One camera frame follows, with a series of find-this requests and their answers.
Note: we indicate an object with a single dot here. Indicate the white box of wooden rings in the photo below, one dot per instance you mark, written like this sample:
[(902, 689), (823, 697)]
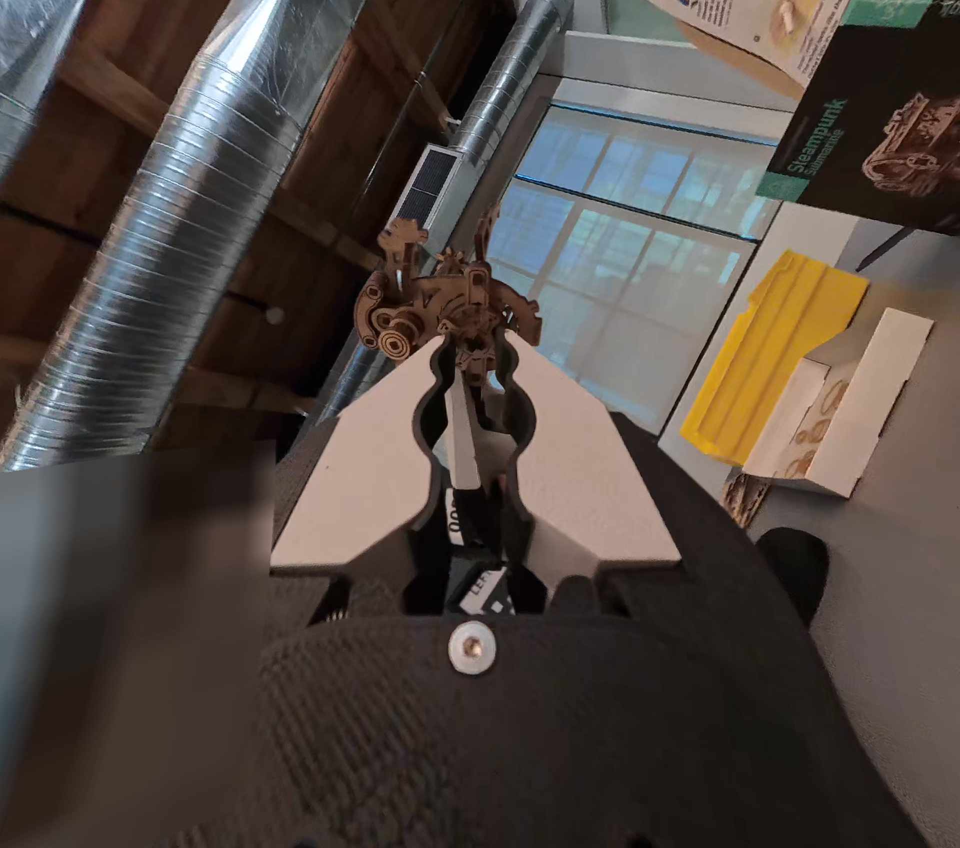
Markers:
[(885, 375)]

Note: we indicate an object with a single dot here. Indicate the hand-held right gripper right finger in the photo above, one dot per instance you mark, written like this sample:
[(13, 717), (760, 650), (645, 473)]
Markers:
[(600, 488)]

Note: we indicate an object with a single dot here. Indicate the brown wooden mechanical model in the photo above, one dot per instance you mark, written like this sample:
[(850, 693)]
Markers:
[(420, 308)]

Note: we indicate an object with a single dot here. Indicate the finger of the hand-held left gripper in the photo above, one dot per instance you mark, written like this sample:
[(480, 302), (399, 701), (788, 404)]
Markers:
[(461, 443)]

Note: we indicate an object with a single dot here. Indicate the white vent grille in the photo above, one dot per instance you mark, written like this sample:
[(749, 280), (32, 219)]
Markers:
[(427, 187)]

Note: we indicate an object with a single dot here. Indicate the black textured pad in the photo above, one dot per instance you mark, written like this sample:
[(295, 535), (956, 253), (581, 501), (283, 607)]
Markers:
[(795, 570)]

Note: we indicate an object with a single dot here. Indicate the laser cut wooden sheet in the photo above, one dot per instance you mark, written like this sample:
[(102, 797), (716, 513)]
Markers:
[(746, 495)]

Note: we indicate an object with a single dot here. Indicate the silver ceiling air duct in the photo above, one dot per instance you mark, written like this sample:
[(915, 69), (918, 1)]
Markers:
[(187, 187)]

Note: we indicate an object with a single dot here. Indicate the black model kit box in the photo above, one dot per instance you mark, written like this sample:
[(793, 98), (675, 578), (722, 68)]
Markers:
[(847, 135)]

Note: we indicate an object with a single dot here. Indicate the slim ribbed silver duct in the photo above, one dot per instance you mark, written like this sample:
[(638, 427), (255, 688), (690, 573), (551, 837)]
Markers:
[(510, 52)]

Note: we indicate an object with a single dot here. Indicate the yellow plastic bin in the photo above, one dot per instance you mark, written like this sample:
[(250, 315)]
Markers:
[(787, 323)]

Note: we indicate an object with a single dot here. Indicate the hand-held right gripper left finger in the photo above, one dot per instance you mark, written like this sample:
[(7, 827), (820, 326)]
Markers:
[(352, 488)]

